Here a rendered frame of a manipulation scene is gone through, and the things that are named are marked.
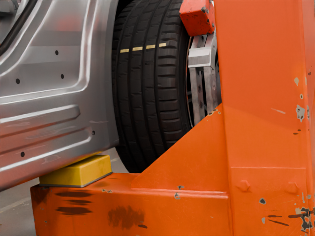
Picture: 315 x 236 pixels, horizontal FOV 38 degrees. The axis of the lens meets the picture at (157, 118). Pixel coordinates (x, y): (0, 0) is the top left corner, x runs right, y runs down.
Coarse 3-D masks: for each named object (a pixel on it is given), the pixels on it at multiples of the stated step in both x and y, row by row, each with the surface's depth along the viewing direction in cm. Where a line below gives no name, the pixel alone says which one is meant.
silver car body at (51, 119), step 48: (0, 0) 302; (48, 0) 104; (96, 0) 115; (0, 48) 91; (48, 48) 101; (96, 48) 114; (0, 96) 88; (48, 96) 97; (96, 96) 113; (0, 144) 85; (48, 144) 97; (96, 144) 112
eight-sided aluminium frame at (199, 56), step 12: (204, 36) 130; (216, 36) 128; (192, 48) 125; (204, 48) 123; (216, 48) 126; (192, 60) 123; (204, 60) 121; (192, 72) 123; (204, 72) 122; (192, 84) 124; (192, 96) 124; (216, 96) 125
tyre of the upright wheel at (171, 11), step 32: (160, 0) 137; (128, 32) 131; (160, 32) 127; (128, 64) 128; (160, 64) 122; (128, 96) 127; (160, 96) 122; (128, 128) 129; (160, 128) 125; (128, 160) 136
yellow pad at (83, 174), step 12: (96, 156) 117; (108, 156) 117; (72, 168) 108; (84, 168) 108; (96, 168) 112; (108, 168) 117; (48, 180) 111; (60, 180) 110; (72, 180) 108; (84, 180) 108; (96, 180) 112
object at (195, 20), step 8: (184, 0) 124; (192, 0) 123; (200, 0) 121; (208, 0) 122; (184, 8) 122; (192, 8) 120; (200, 8) 119; (208, 8) 121; (184, 16) 122; (192, 16) 121; (200, 16) 121; (208, 16) 121; (184, 24) 124; (192, 24) 124; (200, 24) 123; (208, 24) 122; (192, 32) 126; (200, 32) 125; (208, 32) 125
